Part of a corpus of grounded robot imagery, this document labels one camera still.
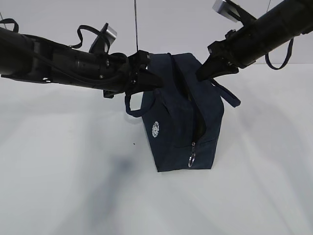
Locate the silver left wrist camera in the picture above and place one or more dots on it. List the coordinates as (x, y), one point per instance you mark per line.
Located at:
(103, 42)

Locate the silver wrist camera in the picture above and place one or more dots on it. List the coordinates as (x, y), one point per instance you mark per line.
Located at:
(103, 42)
(232, 11)

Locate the navy blue lunch bag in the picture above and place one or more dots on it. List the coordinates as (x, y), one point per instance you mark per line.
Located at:
(183, 118)

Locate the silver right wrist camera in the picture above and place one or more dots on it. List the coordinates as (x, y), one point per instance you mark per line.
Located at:
(232, 11)

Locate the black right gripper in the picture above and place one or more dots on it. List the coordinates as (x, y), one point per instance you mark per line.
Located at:
(225, 56)

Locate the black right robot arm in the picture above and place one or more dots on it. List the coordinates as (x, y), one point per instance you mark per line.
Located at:
(257, 37)

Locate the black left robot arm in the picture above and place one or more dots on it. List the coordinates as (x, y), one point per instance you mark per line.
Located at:
(29, 58)

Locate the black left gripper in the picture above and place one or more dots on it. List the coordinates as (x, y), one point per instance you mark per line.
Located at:
(119, 72)

